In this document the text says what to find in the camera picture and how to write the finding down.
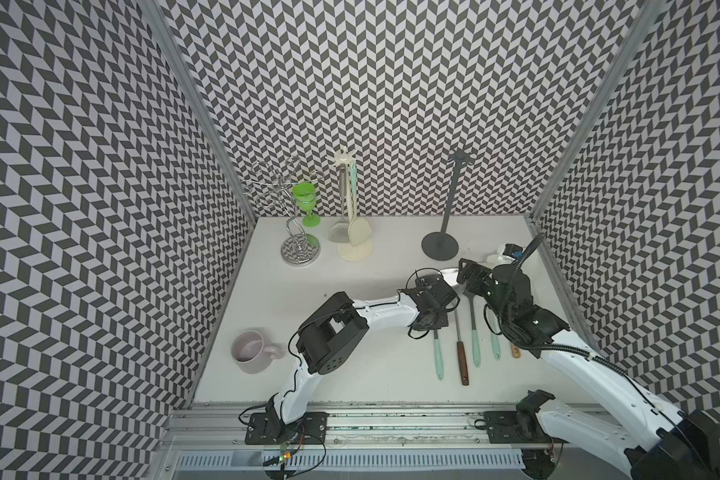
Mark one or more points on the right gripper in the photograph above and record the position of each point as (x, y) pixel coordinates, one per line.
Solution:
(481, 274)

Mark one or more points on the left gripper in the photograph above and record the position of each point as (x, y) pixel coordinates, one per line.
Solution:
(443, 321)

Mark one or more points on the dark grey utensil rack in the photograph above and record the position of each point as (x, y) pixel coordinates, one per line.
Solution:
(440, 245)

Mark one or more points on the grey spatula mint handle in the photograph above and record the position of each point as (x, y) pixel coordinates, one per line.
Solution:
(438, 358)
(476, 349)

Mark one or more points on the all steel turner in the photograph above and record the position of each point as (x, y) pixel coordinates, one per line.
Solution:
(339, 231)

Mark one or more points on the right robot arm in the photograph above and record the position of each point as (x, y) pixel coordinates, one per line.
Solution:
(649, 438)

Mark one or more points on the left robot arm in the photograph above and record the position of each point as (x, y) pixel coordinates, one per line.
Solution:
(324, 342)

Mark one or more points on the cream utensil rack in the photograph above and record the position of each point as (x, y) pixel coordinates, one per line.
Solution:
(346, 251)

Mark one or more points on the green plastic goblet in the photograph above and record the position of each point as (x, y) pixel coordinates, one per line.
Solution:
(305, 195)

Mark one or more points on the pink ceramic mug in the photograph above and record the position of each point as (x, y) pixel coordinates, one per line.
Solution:
(253, 352)

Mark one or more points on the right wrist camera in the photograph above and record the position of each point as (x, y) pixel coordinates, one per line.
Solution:
(510, 254)

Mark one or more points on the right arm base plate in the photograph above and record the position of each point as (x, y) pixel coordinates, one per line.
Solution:
(510, 427)

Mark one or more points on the chrome wire mug tree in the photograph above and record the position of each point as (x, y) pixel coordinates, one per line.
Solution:
(268, 186)

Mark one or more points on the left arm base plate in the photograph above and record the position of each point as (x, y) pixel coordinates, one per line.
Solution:
(264, 429)

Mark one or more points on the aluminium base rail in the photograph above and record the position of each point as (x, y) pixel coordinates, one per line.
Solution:
(208, 441)

